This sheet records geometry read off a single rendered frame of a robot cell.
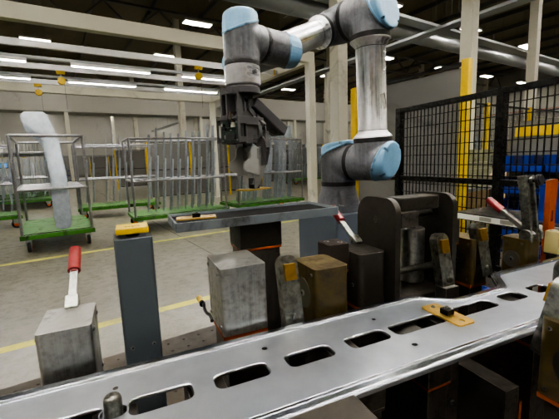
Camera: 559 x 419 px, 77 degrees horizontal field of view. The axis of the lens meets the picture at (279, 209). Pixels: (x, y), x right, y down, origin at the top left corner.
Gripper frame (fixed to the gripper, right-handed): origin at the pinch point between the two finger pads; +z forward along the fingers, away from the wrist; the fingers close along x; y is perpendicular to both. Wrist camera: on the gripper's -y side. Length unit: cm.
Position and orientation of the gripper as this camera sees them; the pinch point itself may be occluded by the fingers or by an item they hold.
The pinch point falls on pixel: (254, 181)
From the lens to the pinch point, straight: 79.2
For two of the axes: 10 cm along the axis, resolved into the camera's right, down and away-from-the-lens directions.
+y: -6.6, 1.3, -7.4
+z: 0.4, 9.9, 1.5
